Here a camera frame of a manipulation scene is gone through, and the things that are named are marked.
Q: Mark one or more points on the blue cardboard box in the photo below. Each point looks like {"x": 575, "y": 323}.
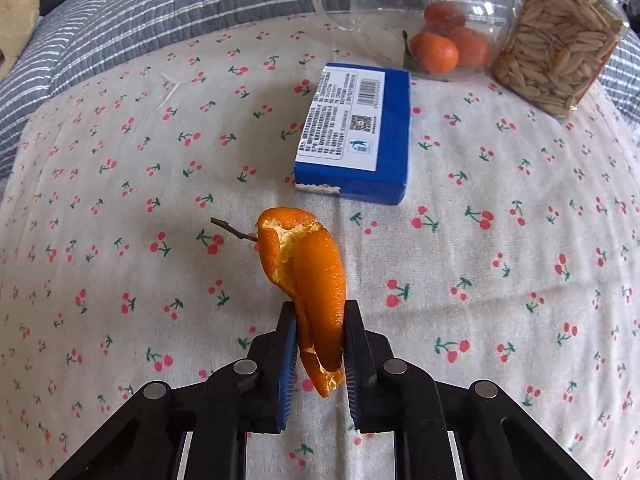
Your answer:
{"x": 350, "y": 130}

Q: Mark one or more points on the cherry print cloth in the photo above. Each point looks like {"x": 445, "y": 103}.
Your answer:
{"x": 150, "y": 210}

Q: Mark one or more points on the clear jar of seeds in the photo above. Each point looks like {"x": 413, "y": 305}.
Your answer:
{"x": 555, "y": 45}

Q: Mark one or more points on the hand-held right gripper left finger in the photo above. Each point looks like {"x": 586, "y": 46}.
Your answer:
{"x": 289, "y": 375}

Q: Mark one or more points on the orange peel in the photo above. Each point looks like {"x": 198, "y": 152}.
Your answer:
{"x": 315, "y": 270}

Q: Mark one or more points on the tangerine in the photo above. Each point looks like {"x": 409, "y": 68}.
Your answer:
{"x": 475, "y": 47}
{"x": 435, "y": 52}
{"x": 442, "y": 14}

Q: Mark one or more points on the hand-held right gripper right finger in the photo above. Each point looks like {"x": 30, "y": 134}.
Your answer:
{"x": 350, "y": 375}

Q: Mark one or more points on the thin brown twig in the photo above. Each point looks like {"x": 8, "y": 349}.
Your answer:
{"x": 232, "y": 231}

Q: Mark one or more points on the grey striped quilt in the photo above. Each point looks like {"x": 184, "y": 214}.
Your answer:
{"x": 150, "y": 5}

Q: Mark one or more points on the beige soft object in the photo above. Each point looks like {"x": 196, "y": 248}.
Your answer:
{"x": 17, "y": 10}

